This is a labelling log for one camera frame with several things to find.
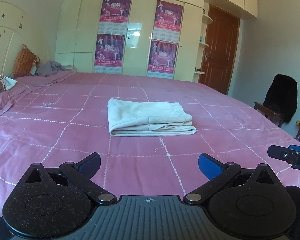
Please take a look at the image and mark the cream wardrobe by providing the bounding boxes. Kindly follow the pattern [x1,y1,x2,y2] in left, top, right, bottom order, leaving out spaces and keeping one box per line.
[55,0,258,81]

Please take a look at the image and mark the cream headboard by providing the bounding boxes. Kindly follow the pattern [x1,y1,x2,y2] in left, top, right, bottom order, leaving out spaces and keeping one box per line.
[0,1,51,76]

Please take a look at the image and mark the orange patterned pillow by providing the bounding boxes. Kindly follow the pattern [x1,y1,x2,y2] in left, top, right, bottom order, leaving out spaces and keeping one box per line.
[12,44,40,78]

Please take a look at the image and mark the pink checked bed cover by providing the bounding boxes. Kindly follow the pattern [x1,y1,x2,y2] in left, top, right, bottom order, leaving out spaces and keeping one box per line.
[0,71,300,217]

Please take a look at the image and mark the lower left purple poster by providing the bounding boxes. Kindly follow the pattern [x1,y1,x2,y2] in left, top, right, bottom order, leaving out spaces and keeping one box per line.
[94,34,125,74]

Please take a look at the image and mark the corner shelves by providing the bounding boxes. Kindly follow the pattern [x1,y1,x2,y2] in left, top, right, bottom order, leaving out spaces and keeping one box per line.
[193,2,213,82]

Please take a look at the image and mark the pink pillow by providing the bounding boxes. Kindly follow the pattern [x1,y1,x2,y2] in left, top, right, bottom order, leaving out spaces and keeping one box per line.
[16,71,76,87]

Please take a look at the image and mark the brown wooden door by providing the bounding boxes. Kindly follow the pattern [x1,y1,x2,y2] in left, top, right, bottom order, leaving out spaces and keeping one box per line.
[199,5,240,94]

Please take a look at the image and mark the grey crumpled garment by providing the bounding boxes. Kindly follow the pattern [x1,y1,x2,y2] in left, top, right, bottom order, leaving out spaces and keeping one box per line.
[34,61,66,76]

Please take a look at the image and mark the wooden chair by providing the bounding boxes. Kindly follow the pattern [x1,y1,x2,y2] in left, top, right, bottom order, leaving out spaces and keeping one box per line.
[254,102,284,128]

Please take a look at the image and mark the white pants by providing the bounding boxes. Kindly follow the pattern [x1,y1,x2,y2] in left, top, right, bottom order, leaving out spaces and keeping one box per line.
[107,98,197,137]

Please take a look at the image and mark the purple poster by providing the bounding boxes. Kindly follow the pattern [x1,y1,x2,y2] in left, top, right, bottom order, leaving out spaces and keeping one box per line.
[94,34,125,74]
[152,0,183,43]
[98,0,132,36]
[147,40,178,79]

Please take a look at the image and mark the lower right purple poster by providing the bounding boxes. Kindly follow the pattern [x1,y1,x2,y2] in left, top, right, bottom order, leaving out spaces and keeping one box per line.
[147,40,178,79]

